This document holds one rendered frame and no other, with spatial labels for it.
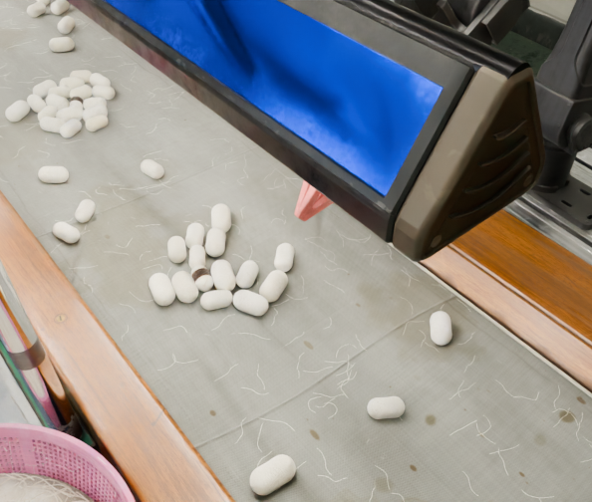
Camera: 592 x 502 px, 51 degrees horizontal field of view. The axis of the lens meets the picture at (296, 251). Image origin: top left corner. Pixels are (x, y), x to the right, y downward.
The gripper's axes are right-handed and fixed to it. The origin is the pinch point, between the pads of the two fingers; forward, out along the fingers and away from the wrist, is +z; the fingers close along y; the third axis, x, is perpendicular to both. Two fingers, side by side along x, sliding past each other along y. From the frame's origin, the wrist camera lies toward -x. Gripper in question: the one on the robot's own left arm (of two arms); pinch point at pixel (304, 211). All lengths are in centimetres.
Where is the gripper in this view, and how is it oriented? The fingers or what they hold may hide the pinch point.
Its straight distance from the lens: 59.8
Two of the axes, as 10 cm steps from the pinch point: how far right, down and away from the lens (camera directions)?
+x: 4.9, 2.6, 8.3
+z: -6.0, 8.0, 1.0
